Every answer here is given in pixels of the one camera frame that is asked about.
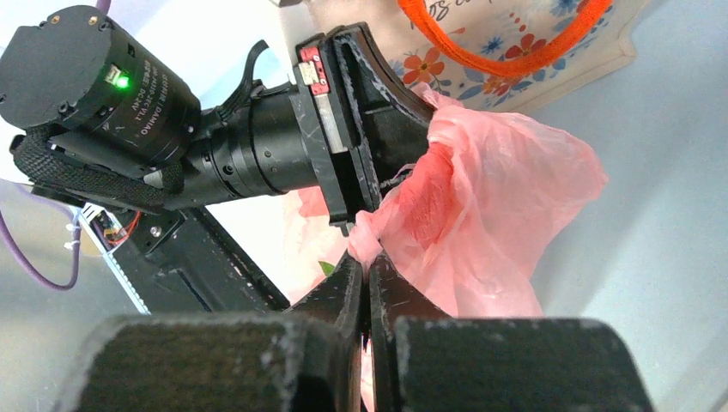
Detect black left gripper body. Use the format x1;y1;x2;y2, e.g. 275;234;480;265
287;25;380;225

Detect beige floral tote bag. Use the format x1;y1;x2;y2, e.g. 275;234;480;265
306;1;647;112

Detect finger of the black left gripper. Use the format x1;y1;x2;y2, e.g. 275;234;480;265
332;22;434;211

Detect pink plastic bag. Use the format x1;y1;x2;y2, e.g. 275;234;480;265
276;84;608;318

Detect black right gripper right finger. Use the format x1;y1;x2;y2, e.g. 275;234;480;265
368;255;653;411

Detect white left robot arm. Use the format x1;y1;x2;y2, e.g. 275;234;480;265
1;1;433;227

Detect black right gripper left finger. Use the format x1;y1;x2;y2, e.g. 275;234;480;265
53;255;363;411

